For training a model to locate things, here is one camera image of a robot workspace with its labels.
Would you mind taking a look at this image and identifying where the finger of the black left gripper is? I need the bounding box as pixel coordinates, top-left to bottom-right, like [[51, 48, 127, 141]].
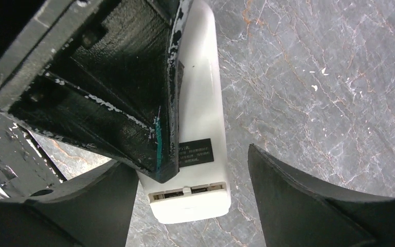
[[0, 1, 192, 183]]

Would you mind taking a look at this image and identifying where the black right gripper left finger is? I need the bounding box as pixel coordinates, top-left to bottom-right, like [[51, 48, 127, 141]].
[[0, 161, 138, 246]]

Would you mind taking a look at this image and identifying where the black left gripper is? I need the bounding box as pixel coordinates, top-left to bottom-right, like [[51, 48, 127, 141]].
[[0, 1, 79, 102]]

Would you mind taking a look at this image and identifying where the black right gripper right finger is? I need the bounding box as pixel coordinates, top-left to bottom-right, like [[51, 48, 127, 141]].
[[248, 144, 395, 246]]

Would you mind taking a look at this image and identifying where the white remote control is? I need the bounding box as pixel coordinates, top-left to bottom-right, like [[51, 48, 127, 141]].
[[138, 1, 231, 224]]

